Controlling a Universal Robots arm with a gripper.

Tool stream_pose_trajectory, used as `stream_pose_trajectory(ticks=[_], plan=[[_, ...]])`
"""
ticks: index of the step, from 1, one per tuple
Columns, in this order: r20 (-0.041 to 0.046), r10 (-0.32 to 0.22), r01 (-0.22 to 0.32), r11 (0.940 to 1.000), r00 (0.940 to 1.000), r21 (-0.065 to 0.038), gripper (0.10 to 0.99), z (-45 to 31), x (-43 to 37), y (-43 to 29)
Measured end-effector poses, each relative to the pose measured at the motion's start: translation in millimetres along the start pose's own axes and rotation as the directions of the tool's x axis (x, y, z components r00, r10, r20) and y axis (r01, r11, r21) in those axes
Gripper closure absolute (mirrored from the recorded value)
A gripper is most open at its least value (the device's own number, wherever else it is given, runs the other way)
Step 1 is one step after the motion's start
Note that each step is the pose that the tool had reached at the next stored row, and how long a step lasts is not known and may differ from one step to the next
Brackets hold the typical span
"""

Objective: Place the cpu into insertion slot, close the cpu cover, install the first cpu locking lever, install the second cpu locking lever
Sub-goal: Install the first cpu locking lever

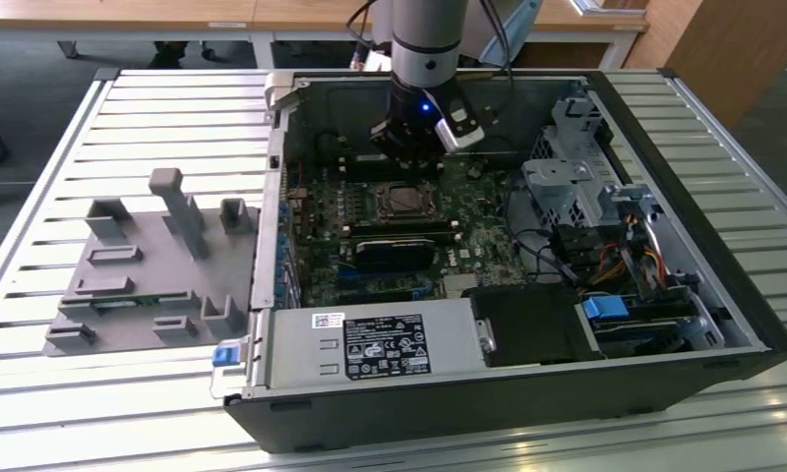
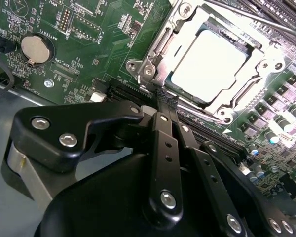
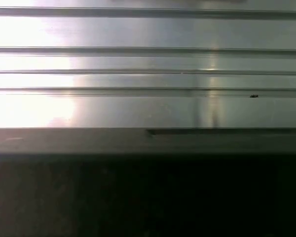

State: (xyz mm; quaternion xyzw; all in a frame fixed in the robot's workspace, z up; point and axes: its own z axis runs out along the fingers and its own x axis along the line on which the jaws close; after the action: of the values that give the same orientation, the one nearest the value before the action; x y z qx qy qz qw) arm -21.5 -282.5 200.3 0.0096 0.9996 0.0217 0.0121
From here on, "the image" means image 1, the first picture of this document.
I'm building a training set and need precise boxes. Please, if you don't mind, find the pale blue teach pendant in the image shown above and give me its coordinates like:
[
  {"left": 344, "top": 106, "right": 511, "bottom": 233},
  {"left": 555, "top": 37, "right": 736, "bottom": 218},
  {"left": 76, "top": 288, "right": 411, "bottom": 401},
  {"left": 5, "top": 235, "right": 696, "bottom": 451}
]
[{"left": 481, "top": 0, "right": 544, "bottom": 65}]

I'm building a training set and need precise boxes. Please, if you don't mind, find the small silver heatsink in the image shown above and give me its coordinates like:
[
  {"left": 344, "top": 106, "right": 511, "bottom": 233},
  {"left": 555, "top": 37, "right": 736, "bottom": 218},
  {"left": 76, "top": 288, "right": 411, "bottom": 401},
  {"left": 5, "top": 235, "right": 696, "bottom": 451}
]
[{"left": 441, "top": 273, "right": 488, "bottom": 299}]

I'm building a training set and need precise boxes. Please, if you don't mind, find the dark shoe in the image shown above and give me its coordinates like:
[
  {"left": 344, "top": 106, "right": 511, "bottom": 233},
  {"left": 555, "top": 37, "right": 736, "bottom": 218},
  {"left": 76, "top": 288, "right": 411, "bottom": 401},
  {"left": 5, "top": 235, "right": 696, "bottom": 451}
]
[{"left": 146, "top": 41, "right": 190, "bottom": 70}]

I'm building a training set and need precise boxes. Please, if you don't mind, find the black plastic shroud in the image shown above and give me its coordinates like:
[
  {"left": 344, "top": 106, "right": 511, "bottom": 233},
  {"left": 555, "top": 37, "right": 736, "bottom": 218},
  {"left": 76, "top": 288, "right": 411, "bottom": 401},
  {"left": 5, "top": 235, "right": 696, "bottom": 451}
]
[{"left": 468, "top": 283, "right": 608, "bottom": 370}]

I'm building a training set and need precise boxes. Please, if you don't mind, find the silver power supply with label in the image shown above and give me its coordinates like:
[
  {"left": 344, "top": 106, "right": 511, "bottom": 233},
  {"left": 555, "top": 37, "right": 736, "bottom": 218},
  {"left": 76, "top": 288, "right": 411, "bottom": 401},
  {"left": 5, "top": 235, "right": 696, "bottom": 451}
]
[{"left": 241, "top": 297, "right": 497, "bottom": 398}]

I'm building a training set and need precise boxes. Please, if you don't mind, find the grey parts rack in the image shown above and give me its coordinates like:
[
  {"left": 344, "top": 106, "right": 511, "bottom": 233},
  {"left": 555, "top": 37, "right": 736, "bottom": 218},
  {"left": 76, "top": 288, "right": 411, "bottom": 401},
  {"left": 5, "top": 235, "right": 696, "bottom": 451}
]
[{"left": 41, "top": 166, "right": 265, "bottom": 359}]

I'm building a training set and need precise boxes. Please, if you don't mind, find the blue disk carrier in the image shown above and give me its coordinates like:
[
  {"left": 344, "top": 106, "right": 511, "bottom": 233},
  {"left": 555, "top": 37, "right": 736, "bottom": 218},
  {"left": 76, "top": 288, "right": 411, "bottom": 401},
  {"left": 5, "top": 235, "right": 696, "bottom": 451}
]
[{"left": 580, "top": 293, "right": 631, "bottom": 322}]

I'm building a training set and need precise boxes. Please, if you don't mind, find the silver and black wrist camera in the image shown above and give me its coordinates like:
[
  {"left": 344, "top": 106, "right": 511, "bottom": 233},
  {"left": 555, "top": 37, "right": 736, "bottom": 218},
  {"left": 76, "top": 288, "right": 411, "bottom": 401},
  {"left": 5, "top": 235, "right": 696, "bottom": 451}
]
[{"left": 432, "top": 96, "right": 488, "bottom": 151}]

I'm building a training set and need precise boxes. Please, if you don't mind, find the black graphics card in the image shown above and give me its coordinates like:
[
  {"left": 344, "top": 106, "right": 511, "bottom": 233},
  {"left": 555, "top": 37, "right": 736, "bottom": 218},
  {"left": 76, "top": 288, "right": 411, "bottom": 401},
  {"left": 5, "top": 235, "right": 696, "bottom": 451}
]
[{"left": 352, "top": 238, "right": 439, "bottom": 274}]

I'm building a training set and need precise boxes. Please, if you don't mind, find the orange yellow wire harness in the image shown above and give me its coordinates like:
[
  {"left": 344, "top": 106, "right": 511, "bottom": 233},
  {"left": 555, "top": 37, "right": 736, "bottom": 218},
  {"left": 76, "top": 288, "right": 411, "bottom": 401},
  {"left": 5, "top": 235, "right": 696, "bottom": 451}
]
[{"left": 592, "top": 243, "right": 671, "bottom": 287}]

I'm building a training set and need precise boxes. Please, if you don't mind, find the green motherboard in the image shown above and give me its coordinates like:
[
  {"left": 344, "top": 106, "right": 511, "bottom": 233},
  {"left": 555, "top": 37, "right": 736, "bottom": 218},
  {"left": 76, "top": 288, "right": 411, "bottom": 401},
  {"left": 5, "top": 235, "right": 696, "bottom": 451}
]
[{"left": 278, "top": 155, "right": 532, "bottom": 309}]

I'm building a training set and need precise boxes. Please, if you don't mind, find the black PC case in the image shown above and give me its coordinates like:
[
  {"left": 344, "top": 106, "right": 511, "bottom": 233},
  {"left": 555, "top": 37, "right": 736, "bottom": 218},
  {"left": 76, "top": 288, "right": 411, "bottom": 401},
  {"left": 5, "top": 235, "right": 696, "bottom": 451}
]
[{"left": 221, "top": 68, "right": 787, "bottom": 454}]

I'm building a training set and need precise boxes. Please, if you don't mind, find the grey metal drive cage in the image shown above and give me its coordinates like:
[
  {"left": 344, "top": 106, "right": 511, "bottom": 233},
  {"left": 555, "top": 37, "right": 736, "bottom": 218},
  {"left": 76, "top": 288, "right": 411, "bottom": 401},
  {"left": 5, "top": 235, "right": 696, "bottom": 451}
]
[{"left": 520, "top": 95, "right": 668, "bottom": 230}]

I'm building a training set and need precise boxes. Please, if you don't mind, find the metal disk bay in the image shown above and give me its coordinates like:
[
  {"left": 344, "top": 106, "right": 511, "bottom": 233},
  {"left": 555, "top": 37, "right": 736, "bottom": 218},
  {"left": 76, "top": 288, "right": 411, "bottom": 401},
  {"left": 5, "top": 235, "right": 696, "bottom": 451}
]
[{"left": 573, "top": 282, "right": 730, "bottom": 358}]

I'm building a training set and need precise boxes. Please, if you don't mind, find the wooden cabinet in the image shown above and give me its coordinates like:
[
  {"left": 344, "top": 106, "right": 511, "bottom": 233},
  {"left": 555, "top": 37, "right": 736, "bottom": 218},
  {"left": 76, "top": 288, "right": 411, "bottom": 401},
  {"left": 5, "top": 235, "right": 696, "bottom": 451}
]
[{"left": 622, "top": 0, "right": 787, "bottom": 130}]

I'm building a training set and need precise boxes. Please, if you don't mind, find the wooden desk with white frame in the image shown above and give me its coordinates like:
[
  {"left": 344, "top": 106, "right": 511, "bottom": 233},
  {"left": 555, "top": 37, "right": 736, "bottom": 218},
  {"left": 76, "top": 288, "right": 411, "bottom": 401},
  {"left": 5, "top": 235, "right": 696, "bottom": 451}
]
[
  {"left": 252, "top": 0, "right": 651, "bottom": 70},
  {"left": 0, "top": 0, "right": 257, "bottom": 60}
]

